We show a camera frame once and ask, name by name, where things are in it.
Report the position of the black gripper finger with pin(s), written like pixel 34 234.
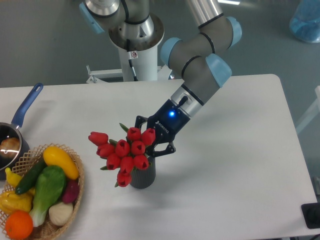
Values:
pixel 152 152
pixel 139 121

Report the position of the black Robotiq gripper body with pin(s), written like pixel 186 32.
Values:
pixel 167 122

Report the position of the red tulip bouquet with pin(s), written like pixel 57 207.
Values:
pixel 124 155

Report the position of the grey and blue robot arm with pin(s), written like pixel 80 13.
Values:
pixel 196 61

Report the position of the dark grey ribbed vase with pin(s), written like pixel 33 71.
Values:
pixel 141 179

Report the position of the purple red onion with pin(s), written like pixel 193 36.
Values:
pixel 71 192

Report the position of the yellow squash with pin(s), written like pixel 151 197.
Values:
pixel 55 156

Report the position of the green bok choy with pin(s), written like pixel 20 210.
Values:
pixel 49 187

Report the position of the white garlic bulb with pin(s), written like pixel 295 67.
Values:
pixel 60 213

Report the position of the dark green cucumber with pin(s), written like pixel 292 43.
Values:
pixel 29 180

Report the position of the brown bread roll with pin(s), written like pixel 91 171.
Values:
pixel 9 148

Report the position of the yellow banana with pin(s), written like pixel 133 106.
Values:
pixel 12 179

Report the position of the yellow orange gourd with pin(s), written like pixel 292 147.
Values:
pixel 11 202

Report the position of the orange fruit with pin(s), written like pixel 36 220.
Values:
pixel 19 225

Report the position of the black device at edge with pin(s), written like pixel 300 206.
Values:
pixel 311 214

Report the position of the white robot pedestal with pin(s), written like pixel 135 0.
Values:
pixel 137 46

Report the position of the blue handled saucepan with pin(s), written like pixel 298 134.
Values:
pixel 8 130

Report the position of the white frame at right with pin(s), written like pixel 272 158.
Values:
pixel 312 111

